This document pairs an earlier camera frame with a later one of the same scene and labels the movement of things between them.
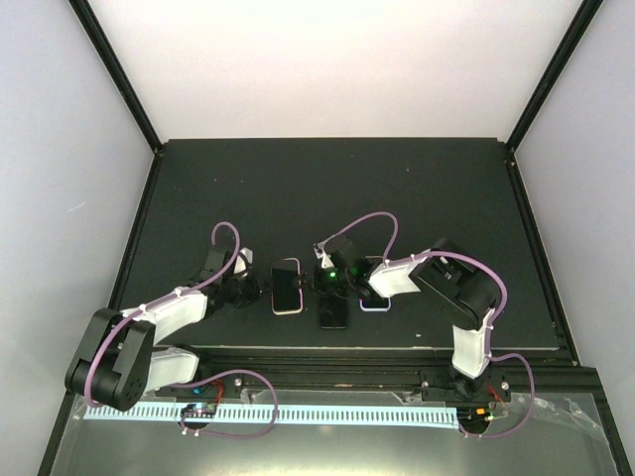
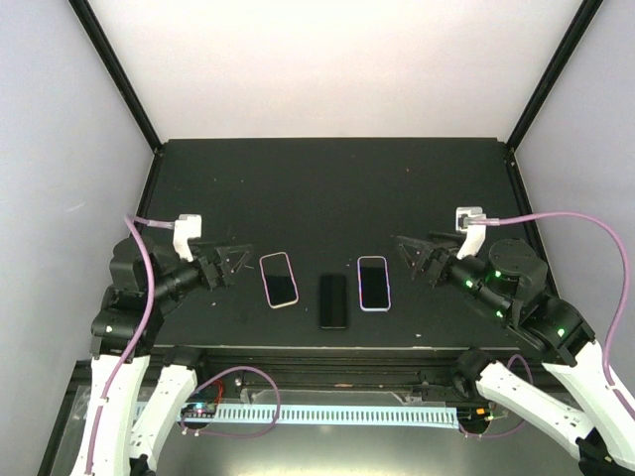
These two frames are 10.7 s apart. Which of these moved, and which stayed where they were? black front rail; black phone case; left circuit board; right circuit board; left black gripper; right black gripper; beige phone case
Moved: left black gripper; right black gripper; beige phone case
Stayed: black phone case; right circuit board; left circuit board; black front rail
